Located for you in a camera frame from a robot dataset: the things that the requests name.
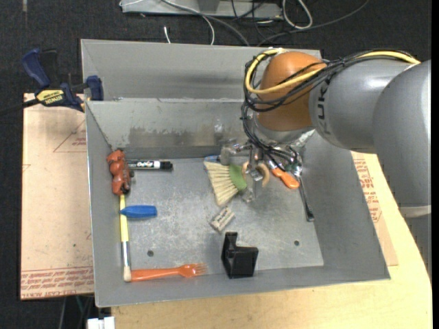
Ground beige ring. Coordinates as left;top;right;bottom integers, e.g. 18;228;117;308
241;161;272;188

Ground black plastic box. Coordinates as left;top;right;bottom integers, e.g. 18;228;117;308
220;231;259;280

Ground orange plastic fork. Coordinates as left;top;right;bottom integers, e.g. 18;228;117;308
130;263;209;282

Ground black marker with white label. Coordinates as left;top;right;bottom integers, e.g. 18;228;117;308
126;160;174;172

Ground yellow and white stick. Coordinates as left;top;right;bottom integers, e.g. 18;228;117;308
118;193;133;283

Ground grey metal bin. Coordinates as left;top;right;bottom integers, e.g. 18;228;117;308
80;38;392;308

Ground green brush with pale bristles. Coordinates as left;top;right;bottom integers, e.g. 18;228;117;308
202;160;248;208

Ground orange-handled metal tool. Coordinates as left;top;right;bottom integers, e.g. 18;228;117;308
272;166;316;223

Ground brown cardboard board red print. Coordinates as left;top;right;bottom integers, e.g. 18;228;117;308
19;93;399;301

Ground orange-brown toy car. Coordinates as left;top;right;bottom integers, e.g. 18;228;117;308
106;149;134;195

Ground small beige ribbed block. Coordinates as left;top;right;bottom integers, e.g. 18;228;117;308
209;207;236;234

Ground blue pointed plastic piece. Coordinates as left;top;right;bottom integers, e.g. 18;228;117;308
119;204;158;221

